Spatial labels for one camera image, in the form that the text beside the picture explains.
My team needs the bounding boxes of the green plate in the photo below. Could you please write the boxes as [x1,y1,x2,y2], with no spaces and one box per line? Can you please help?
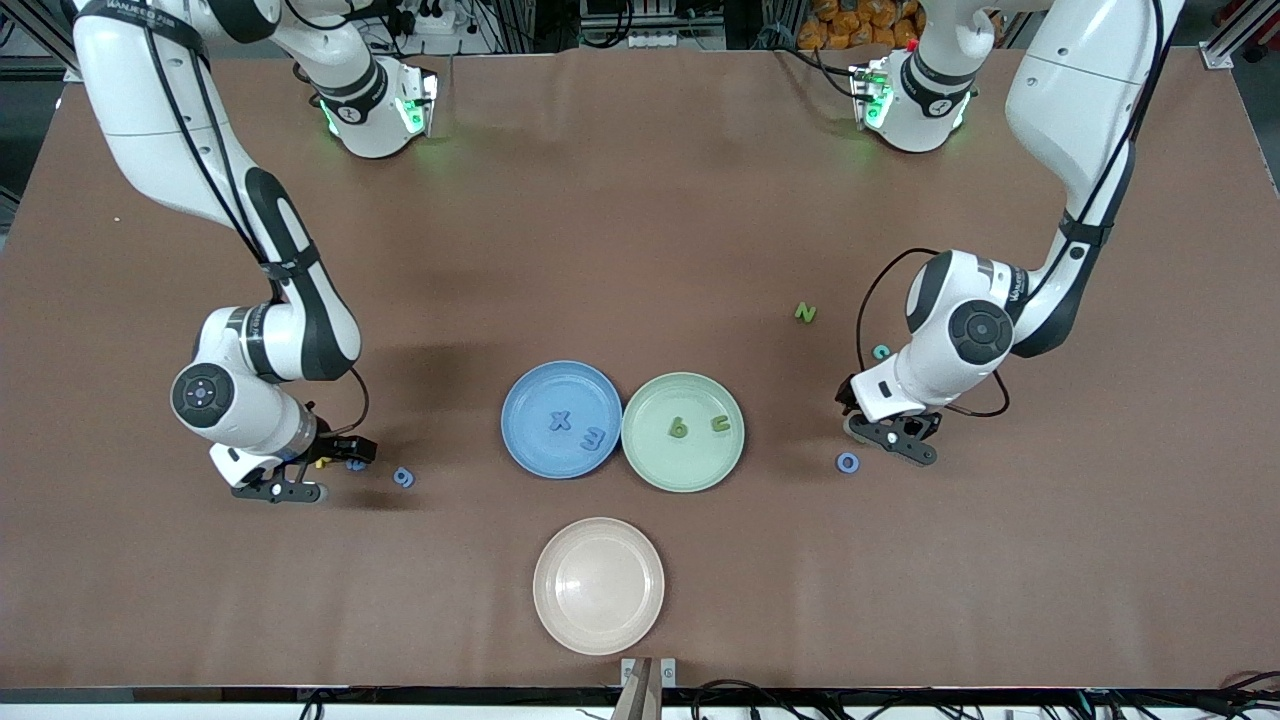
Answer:
[621,372,746,493]

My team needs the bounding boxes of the blue plate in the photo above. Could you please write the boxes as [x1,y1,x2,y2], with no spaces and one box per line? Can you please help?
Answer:
[501,360,624,480]

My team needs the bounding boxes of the brown table mat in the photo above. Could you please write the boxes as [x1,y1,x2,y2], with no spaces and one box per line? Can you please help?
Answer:
[0,45,1280,691]

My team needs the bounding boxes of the beige plate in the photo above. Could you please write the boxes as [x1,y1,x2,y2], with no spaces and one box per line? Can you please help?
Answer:
[533,517,666,656]

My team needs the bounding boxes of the tan mounting bar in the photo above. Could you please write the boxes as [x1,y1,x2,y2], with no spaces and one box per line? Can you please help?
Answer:
[612,658,663,720]

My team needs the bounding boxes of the bag of oranges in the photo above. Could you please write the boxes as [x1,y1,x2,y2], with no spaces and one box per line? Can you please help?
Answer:
[798,0,923,51]

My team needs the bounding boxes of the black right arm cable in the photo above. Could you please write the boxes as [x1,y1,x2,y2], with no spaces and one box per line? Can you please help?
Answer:
[140,20,371,438]

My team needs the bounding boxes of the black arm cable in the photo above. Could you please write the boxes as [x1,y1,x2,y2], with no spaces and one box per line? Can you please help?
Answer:
[856,0,1166,419]
[140,20,371,438]

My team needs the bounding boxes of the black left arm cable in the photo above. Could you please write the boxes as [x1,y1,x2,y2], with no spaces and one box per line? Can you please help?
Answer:
[856,0,1166,419]

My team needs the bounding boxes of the black floor cables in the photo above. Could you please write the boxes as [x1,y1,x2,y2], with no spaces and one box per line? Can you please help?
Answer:
[690,680,801,720]

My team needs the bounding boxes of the metal table edge bracket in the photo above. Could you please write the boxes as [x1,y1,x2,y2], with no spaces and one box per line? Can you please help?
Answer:
[620,657,678,689]

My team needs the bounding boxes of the aluminium frame profile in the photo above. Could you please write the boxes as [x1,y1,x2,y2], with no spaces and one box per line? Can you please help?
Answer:
[1203,0,1280,71]
[20,10,86,83]

